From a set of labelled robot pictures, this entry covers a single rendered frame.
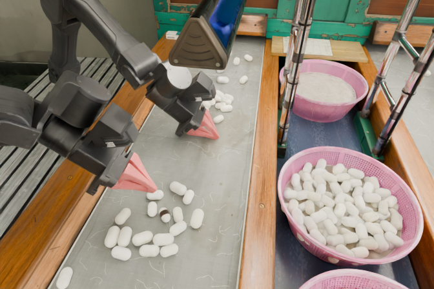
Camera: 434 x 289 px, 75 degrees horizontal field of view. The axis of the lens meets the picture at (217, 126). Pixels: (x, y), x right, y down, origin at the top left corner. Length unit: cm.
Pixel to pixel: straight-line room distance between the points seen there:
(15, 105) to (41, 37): 219
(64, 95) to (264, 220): 39
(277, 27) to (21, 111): 95
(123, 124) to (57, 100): 10
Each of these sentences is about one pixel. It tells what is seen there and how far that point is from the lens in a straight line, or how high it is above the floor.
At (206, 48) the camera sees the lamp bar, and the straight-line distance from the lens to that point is 38.
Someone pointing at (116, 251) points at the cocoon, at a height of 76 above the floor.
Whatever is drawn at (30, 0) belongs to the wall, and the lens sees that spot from 255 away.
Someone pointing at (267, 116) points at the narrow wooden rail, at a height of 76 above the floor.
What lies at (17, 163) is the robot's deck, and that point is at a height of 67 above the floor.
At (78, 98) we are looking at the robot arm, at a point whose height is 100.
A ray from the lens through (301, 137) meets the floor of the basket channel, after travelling 86.
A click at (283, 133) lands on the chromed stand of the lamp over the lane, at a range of 73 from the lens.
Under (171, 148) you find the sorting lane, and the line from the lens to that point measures 70.
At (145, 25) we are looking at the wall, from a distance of 223.
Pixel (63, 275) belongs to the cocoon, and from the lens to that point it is 56.
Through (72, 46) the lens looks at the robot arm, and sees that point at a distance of 91.
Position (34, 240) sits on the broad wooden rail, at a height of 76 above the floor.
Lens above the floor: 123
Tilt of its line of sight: 41 degrees down
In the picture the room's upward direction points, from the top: straight up
